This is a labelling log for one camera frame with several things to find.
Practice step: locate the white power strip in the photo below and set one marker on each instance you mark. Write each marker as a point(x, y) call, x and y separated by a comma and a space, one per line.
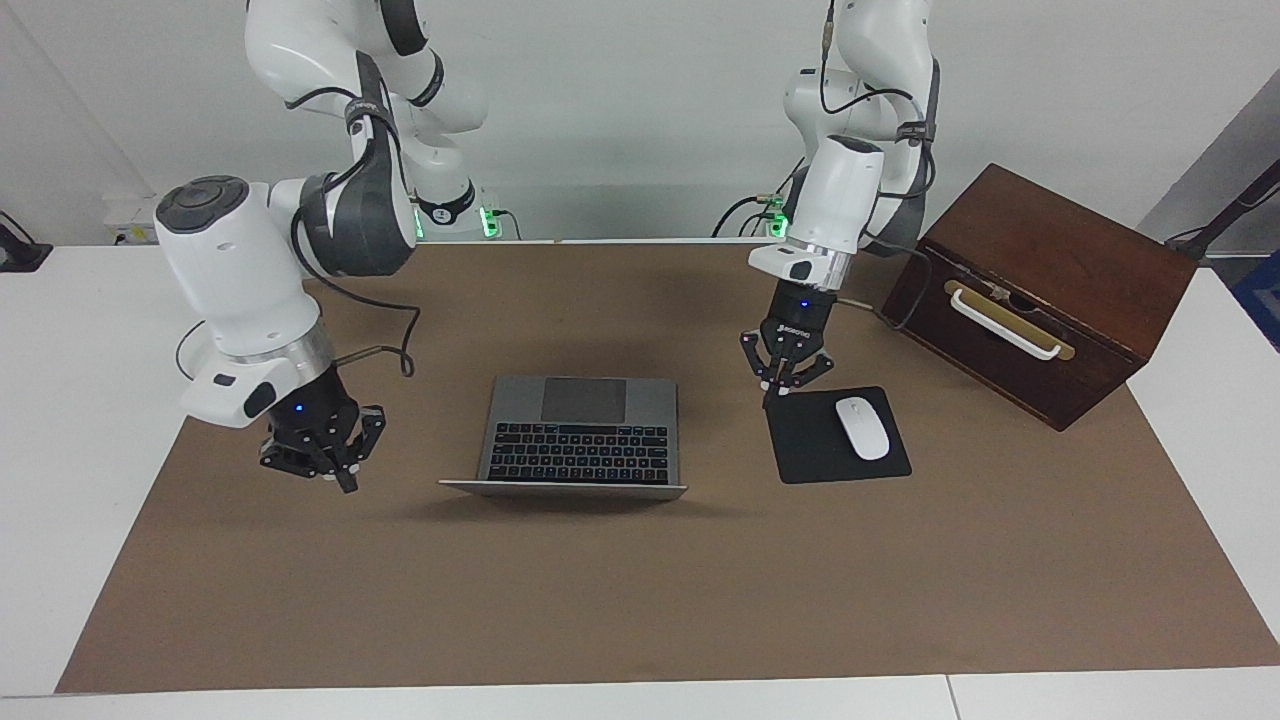
point(130, 222)

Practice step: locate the blue crate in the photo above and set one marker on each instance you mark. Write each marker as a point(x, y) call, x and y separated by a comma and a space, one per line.
point(1262, 300)

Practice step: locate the dark brown wooden box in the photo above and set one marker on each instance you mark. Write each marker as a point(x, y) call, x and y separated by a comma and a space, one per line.
point(1090, 290)

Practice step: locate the brown table mat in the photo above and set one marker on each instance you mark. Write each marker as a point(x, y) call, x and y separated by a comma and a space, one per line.
point(640, 600)

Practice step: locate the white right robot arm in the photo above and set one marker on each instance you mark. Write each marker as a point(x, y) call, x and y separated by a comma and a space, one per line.
point(240, 270)

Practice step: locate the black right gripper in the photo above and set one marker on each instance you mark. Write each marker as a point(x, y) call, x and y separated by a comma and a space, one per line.
point(312, 420)

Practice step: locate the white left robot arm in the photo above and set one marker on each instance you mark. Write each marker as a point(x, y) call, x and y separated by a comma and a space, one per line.
point(845, 190)

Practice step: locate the black mouse pad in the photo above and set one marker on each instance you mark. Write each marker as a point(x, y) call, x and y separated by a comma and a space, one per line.
point(810, 445)

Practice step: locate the silver laptop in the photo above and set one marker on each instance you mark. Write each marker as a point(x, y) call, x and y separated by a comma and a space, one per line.
point(580, 445)

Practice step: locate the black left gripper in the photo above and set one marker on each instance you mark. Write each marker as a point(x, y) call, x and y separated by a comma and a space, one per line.
point(798, 320)

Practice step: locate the black stand foot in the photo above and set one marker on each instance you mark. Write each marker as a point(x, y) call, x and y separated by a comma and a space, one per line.
point(20, 255)

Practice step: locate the black tripod leg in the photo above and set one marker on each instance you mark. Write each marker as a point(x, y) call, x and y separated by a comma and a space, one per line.
point(1235, 205)

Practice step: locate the white computer mouse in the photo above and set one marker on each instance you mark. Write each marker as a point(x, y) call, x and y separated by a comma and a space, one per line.
point(862, 428)

